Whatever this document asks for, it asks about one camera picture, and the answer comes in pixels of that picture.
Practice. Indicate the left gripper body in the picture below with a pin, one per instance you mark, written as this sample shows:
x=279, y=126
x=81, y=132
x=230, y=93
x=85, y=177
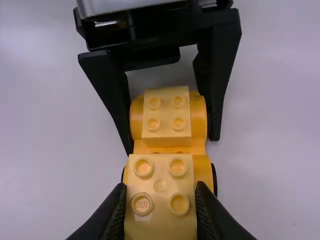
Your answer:
x=150, y=35

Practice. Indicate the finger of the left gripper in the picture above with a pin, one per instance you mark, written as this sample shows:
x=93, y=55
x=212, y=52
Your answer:
x=217, y=75
x=110, y=87

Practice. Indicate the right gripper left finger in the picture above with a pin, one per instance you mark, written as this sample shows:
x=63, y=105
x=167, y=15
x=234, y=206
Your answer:
x=107, y=217

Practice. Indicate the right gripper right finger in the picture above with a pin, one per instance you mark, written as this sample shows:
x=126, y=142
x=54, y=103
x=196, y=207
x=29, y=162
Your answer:
x=215, y=220

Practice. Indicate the yellow toy car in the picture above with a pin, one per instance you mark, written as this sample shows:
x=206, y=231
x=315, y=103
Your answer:
x=162, y=175

